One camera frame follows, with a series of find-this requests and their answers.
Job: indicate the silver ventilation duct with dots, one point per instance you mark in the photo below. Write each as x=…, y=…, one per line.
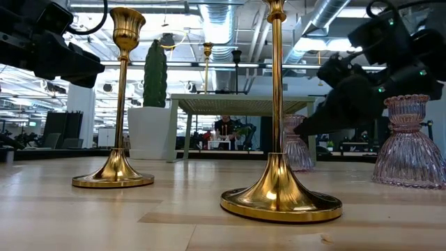
x=219, y=28
x=324, y=17

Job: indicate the gold candlestick holder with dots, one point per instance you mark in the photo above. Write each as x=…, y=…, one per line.
x=278, y=195
x=207, y=73
x=116, y=167

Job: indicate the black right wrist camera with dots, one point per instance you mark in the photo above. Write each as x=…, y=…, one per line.
x=383, y=38

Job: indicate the mint green perforated metal shelf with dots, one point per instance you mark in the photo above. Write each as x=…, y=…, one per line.
x=244, y=104

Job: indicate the green artificial cactus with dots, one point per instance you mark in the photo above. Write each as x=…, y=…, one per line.
x=155, y=76

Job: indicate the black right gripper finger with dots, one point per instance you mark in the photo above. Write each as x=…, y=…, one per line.
x=341, y=68
x=348, y=104

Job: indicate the person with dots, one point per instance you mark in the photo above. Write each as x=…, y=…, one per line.
x=224, y=130

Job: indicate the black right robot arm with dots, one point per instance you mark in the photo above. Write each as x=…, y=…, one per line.
x=432, y=42

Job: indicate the black candlestick holder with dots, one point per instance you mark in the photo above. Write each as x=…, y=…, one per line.
x=236, y=55

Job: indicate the pink ribbed glass candle holder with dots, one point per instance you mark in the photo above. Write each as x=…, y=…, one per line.
x=407, y=157
x=298, y=153

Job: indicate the white hexagonal plant pot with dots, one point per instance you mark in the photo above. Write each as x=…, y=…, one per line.
x=148, y=132

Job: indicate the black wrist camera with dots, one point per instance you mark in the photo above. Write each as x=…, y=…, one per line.
x=383, y=38
x=54, y=17

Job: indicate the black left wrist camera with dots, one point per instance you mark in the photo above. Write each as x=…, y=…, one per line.
x=54, y=17

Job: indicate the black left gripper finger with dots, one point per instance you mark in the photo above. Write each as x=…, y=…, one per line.
x=69, y=64

